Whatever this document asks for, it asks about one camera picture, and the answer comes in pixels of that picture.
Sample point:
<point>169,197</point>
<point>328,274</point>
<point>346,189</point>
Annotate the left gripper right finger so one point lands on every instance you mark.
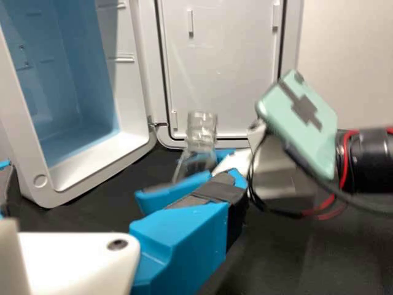
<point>181,246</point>

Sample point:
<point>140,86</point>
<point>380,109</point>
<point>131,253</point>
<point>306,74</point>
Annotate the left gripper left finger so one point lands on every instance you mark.
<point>5,187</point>

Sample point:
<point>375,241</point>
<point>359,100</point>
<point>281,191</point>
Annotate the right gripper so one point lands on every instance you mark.
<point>276,178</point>

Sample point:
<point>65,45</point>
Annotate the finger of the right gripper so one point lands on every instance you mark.
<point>172,195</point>

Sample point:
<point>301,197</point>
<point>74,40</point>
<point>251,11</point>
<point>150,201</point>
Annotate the clear flask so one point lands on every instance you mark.
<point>200,144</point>

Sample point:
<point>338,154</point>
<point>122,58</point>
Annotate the white incubator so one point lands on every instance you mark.
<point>76,92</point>

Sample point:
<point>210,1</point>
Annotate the right wrist camera phone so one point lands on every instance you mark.
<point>301,123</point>

